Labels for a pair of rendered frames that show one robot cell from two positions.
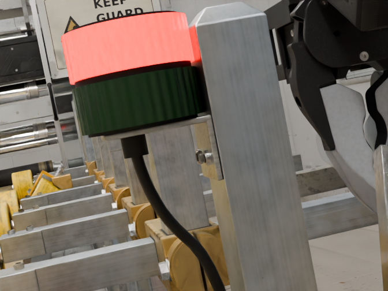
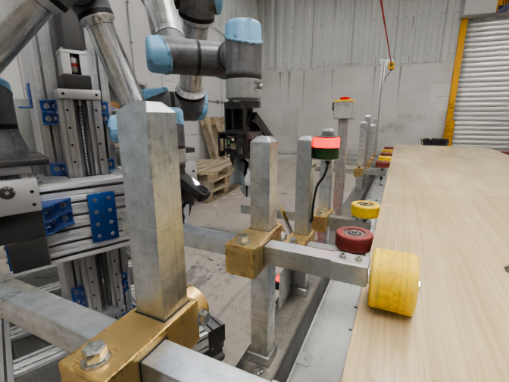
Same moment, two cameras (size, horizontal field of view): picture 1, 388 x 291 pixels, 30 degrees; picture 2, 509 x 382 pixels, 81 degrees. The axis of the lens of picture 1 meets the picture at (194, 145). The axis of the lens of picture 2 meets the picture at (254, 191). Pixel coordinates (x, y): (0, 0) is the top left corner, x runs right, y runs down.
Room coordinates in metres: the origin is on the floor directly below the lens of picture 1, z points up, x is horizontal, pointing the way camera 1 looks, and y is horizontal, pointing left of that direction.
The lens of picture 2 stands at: (1.00, 0.29, 1.15)
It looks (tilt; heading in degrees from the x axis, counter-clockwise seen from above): 14 degrees down; 216
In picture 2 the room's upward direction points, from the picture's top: straight up
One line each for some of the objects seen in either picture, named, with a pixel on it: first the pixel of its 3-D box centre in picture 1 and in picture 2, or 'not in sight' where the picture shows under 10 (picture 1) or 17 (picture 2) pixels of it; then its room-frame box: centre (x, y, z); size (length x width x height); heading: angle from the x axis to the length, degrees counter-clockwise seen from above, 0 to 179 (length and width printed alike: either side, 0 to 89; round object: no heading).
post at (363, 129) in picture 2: not in sight; (360, 161); (-0.87, -0.25, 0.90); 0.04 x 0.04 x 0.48; 10
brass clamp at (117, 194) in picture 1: (129, 200); not in sight; (1.11, 0.11, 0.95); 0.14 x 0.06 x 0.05; 10
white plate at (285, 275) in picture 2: not in sight; (295, 267); (0.33, -0.05, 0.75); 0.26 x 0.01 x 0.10; 10
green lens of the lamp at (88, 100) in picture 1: (138, 101); (326, 152); (0.35, 0.02, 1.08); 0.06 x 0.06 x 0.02
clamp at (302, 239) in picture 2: not in sight; (301, 244); (0.38, -0.02, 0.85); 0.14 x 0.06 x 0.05; 10
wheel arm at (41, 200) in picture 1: (134, 182); not in sight; (1.38, 0.13, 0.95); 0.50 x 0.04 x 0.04; 100
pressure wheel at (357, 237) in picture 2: not in sight; (352, 254); (0.37, 0.11, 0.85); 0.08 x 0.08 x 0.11
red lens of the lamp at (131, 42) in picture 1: (128, 49); (326, 142); (0.35, 0.02, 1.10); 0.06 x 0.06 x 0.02
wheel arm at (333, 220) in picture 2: not in sight; (300, 217); (0.16, -0.13, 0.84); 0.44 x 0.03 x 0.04; 100
